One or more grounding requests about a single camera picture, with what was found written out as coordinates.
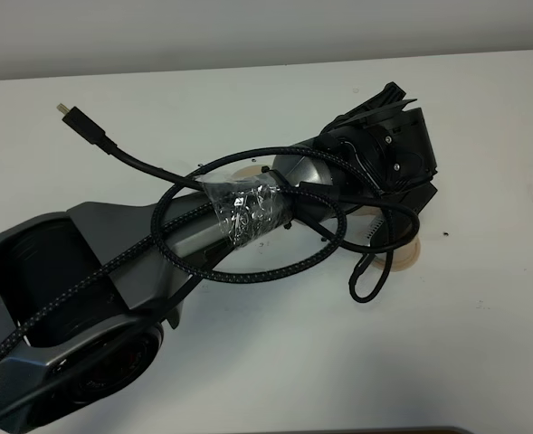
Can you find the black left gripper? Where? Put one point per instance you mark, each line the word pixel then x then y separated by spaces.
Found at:
pixel 383 139

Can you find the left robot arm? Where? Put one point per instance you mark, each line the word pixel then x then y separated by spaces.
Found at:
pixel 85 293

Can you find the beige teapot saucer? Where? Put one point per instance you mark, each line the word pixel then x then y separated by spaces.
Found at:
pixel 250 173

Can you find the near beige cup saucer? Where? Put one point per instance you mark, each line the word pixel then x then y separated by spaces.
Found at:
pixel 403 258

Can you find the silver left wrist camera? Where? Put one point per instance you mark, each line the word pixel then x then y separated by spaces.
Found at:
pixel 383 235

